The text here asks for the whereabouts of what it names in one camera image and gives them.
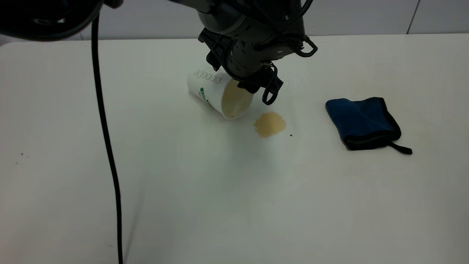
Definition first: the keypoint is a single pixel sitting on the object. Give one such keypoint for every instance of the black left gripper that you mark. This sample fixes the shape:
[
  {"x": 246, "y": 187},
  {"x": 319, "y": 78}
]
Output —
[{"x": 253, "y": 40}]

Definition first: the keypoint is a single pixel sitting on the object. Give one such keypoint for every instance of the white paper coffee cup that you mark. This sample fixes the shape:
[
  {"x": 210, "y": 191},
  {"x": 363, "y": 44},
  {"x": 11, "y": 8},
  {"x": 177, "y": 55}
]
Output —
[{"x": 212, "y": 91}]

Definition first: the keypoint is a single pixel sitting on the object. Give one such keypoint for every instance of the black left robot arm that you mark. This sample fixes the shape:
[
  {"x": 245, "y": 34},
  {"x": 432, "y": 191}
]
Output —
[{"x": 44, "y": 18}]

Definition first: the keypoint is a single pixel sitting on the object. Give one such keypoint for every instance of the tan coffee spill puddle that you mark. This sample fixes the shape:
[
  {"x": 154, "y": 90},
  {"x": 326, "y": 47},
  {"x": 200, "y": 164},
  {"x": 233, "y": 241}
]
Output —
[{"x": 270, "y": 124}]

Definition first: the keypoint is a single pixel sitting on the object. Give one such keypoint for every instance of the blue cloth with black trim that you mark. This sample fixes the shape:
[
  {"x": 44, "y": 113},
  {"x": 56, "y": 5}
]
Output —
[{"x": 361, "y": 121}]

